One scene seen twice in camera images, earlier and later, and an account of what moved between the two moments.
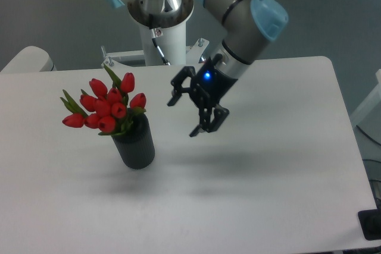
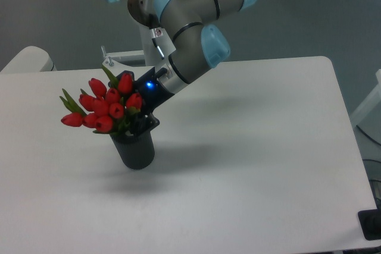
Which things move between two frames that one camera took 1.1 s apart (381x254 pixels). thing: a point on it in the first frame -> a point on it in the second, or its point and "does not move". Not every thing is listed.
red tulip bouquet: [105, 110] does not move
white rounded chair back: [30, 59] does not move
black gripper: [212, 83] -> [153, 94]
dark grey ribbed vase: [136, 147] does not move
